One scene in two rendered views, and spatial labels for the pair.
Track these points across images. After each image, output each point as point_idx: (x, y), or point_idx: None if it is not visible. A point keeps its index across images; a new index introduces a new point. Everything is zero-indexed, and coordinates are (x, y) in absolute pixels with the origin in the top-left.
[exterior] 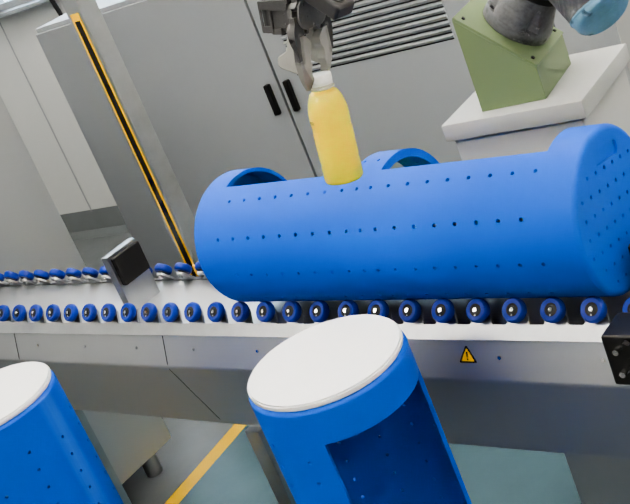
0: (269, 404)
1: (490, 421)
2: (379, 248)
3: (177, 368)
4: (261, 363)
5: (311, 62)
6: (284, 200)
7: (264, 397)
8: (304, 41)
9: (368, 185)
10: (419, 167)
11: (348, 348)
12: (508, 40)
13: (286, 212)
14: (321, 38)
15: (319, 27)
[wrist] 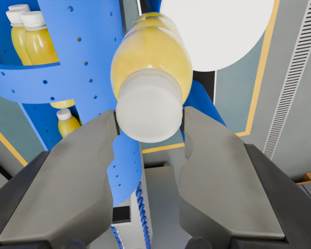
0: (267, 21)
1: None
2: (121, 32)
3: (142, 157)
4: (217, 66)
5: (189, 134)
6: (112, 145)
7: (258, 32)
8: (235, 204)
9: (84, 67)
10: (41, 1)
11: (206, 2)
12: None
13: (120, 136)
14: (90, 188)
15: (72, 245)
